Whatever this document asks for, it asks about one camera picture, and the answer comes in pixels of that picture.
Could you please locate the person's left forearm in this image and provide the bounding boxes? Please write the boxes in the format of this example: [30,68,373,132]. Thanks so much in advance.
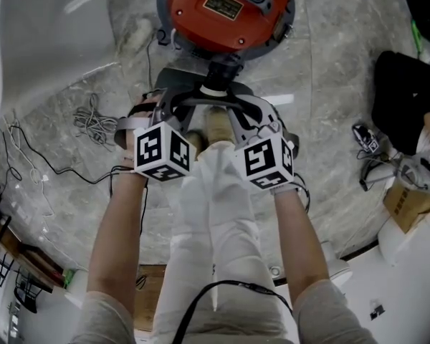
[85,148,149,303]

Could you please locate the person's left hand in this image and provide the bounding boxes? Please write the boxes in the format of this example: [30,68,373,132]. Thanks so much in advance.
[126,90,165,120]

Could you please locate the person's right forearm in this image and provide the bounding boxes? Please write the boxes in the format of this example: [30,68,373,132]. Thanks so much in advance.
[271,187,331,301]

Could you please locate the person's white shirt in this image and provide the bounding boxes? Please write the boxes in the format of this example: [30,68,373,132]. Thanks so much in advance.
[70,279,380,344]

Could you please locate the white shower base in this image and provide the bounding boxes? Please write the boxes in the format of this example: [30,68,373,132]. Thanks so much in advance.
[272,224,430,344]

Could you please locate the person's right shoe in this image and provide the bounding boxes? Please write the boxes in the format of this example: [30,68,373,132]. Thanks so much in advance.
[204,105,234,145]

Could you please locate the white rectangular bathtub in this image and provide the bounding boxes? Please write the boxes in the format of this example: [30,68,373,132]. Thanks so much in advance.
[0,0,120,133]

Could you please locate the black floor cable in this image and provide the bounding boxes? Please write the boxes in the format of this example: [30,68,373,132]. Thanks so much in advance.
[0,123,148,237]

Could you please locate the brown wooden board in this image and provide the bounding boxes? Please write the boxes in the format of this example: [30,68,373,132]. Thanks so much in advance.
[133,262,173,333]

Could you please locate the brown cardboard box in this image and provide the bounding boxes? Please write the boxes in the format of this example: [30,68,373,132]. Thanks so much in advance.
[382,182,430,235]

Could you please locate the red vacuum cleaner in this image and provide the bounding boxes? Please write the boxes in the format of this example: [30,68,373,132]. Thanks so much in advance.
[155,0,297,90]

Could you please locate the small green box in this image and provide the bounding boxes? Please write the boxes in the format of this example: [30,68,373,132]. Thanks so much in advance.
[62,268,77,290]

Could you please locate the person's white trousers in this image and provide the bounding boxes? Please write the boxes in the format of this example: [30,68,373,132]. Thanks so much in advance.
[153,141,284,317]

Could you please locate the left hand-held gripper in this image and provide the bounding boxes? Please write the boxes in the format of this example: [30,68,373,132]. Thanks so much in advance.
[131,85,216,183]

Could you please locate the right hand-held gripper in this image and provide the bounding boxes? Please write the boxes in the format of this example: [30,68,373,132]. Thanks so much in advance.
[216,90,296,193]

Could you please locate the black body-worn cable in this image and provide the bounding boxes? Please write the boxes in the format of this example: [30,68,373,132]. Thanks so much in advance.
[171,279,295,344]

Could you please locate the white floor cable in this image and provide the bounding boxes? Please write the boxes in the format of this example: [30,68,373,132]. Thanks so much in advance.
[0,115,55,219]

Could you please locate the brown wooden frame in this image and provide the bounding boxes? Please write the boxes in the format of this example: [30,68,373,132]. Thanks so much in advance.
[6,226,66,289]

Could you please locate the grey cable bundle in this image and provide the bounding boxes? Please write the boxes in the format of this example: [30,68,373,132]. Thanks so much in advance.
[72,92,120,153]

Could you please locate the black wire rack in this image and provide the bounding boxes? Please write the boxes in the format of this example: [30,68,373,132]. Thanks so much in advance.
[0,212,55,315]

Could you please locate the green plastic item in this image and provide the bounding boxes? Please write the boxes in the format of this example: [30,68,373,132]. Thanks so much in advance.
[409,19,430,56]

